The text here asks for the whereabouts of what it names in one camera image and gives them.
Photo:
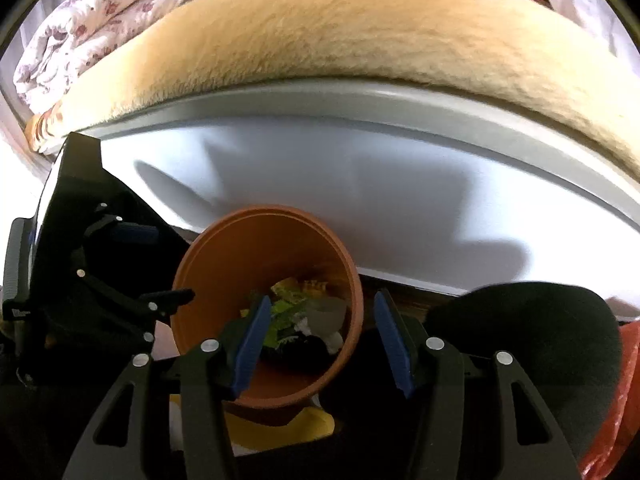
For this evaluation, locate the crumpled white tissue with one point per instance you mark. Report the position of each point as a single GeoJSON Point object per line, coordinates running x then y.
{"type": "Point", "coordinates": [323, 317]}

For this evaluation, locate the pink floral folded quilt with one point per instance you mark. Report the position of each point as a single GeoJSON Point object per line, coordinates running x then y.
{"type": "Point", "coordinates": [74, 37]}

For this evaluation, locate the black round stool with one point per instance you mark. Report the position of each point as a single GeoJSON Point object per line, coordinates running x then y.
{"type": "Point", "coordinates": [565, 337]}

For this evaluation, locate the red plastic bag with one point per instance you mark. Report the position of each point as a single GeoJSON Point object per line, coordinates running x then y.
{"type": "Point", "coordinates": [621, 424]}

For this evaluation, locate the black right gripper finger tool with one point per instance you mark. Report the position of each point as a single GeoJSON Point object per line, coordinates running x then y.
{"type": "Point", "coordinates": [462, 416]}

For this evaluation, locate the green snack wrapper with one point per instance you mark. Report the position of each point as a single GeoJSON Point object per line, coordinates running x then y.
{"type": "Point", "coordinates": [270, 319]}

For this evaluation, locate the white curtain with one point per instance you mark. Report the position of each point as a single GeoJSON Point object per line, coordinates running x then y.
{"type": "Point", "coordinates": [598, 18]}

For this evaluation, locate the finger of the black left gripper tool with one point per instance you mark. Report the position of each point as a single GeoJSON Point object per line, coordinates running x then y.
{"type": "Point", "coordinates": [165, 419]}

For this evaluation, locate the yellow slipper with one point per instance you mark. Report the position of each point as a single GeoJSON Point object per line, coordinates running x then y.
{"type": "Point", "coordinates": [248, 437]}

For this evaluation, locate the floral beige fleece blanket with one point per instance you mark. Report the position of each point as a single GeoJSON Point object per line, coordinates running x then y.
{"type": "Point", "coordinates": [513, 51]}

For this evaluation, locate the orange plastic trash bin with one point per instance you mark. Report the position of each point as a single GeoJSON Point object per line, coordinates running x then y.
{"type": "Point", "coordinates": [235, 262]}

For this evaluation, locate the white bed frame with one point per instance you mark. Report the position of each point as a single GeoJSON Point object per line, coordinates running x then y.
{"type": "Point", "coordinates": [427, 188]}

